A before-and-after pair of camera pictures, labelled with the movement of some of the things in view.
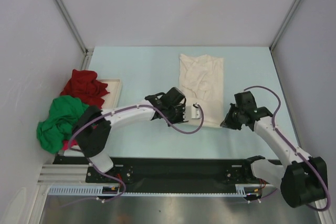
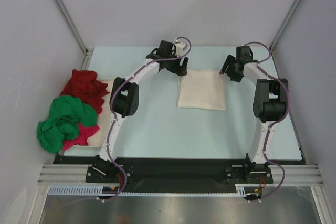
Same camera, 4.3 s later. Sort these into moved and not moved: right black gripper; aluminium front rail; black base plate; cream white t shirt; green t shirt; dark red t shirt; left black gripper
Moved: right black gripper; cream white t shirt; left black gripper
Not moved: green t shirt; dark red t shirt; black base plate; aluminium front rail
